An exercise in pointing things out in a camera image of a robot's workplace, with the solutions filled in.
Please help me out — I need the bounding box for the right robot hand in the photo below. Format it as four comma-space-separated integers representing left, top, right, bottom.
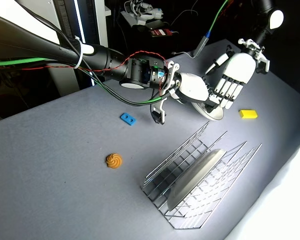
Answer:
176, 72, 225, 113

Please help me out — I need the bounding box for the silver wire dish rack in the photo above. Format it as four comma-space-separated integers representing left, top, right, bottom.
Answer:
140, 121, 263, 230

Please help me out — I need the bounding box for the white plate with black rim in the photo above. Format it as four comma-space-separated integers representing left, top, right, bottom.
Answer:
191, 99, 225, 121
166, 148, 227, 211

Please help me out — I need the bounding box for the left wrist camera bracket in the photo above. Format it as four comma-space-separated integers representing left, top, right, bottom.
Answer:
237, 38, 271, 75

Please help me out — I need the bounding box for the orange swirl cookie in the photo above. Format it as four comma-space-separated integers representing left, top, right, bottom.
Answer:
105, 152, 123, 170

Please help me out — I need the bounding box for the red box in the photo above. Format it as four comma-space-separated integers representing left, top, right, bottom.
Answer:
149, 28, 173, 38

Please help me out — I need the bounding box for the thin green cable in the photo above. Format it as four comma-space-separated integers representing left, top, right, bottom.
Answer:
206, 0, 230, 35

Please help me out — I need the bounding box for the yellow block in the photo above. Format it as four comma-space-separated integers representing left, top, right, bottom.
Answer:
238, 109, 259, 120

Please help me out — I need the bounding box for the white robot body column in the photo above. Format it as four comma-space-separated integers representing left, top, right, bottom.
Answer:
13, 0, 109, 97

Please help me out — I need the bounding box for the white device on shelf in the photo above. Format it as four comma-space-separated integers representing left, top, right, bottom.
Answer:
124, 0, 165, 26

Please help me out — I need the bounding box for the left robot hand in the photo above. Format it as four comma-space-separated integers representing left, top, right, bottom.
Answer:
205, 51, 257, 110

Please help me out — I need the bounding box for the grey flat bracket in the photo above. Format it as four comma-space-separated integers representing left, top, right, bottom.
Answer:
194, 34, 212, 59

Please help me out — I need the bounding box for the blue block with two holes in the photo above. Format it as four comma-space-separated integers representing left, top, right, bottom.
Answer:
119, 112, 137, 126

